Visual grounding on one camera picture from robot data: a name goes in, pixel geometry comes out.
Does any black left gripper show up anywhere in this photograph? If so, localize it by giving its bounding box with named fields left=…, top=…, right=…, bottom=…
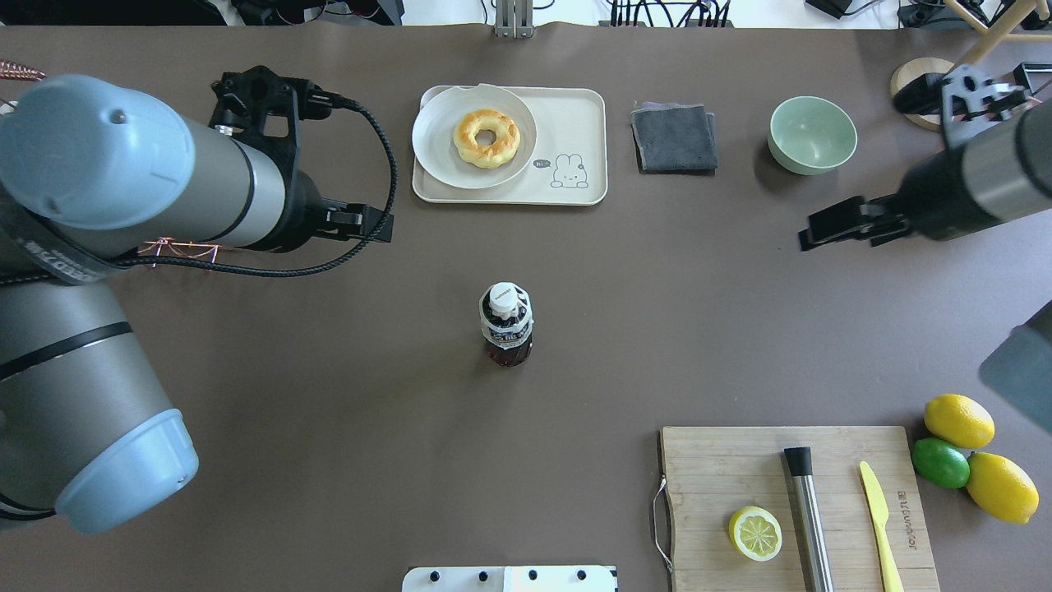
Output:
left=247, top=171, right=383, bottom=252

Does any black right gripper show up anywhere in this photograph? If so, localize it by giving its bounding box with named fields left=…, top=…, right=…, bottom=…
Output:
left=797, top=196, right=916, bottom=252

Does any tea bottle white cap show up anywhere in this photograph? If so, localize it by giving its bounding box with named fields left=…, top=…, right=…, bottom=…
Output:
left=478, top=281, right=534, bottom=368

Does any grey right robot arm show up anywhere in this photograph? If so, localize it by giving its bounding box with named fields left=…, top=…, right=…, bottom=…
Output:
left=800, top=104, right=1051, bottom=430

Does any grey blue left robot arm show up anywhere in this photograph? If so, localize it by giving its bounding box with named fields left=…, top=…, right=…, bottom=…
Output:
left=1, top=65, right=399, bottom=534

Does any cream bunny tray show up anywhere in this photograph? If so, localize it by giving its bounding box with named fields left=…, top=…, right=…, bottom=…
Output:
left=411, top=86, right=608, bottom=206

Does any green bowl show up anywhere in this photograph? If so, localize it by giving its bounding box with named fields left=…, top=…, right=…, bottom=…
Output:
left=767, top=96, right=858, bottom=176

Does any white round plate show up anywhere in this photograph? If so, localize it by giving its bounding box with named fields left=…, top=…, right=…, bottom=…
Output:
left=413, top=84, right=538, bottom=190

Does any grey folded cloth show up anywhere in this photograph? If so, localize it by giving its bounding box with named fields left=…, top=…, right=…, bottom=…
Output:
left=630, top=102, right=720, bottom=173

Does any glazed donut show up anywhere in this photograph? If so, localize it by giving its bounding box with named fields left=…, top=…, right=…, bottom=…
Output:
left=452, top=109, right=522, bottom=169

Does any yellow lemon far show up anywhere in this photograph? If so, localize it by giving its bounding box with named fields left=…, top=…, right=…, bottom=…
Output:
left=923, top=393, right=996, bottom=450

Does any yellow lemon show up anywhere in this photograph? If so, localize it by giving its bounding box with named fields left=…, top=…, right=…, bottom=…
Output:
left=966, top=452, right=1040, bottom=525
left=923, top=393, right=996, bottom=450

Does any wooden stand base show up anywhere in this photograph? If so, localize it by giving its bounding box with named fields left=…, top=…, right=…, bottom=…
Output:
left=890, top=1, right=1050, bottom=132

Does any green lime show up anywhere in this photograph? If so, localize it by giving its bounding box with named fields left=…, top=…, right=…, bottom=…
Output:
left=911, top=437, right=971, bottom=488

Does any yellow plastic knife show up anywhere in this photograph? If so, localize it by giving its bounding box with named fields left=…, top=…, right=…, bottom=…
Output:
left=858, top=461, right=905, bottom=592

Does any wooden cutting board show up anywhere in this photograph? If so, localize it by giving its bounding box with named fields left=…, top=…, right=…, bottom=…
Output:
left=660, top=426, right=940, bottom=591

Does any yellow lemon near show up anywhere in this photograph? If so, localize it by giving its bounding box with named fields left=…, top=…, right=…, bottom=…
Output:
left=966, top=452, right=1040, bottom=525

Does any half lemon slice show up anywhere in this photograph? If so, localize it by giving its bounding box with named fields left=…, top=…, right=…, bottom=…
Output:
left=727, top=506, right=782, bottom=562

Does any steel muddler black tip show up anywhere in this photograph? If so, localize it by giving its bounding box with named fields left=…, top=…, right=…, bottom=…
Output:
left=782, top=446, right=835, bottom=591

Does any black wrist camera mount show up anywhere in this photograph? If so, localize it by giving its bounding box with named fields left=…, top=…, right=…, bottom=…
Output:
left=208, top=65, right=332, bottom=171

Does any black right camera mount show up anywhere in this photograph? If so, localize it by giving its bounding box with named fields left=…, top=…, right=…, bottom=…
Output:
left=935, top=65, right=1033, bottom=149

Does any metal clamp bracket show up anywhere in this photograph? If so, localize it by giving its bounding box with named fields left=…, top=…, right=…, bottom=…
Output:
left=493, top=0, right=537, bottom=39

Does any copper wire bottle rack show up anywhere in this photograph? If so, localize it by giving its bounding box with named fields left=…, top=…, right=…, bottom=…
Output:
left=1, top=59, right=232, bottom=263

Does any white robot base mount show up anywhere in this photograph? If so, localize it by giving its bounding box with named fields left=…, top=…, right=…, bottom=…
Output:
left=401, top=565, right=619, bottom=591

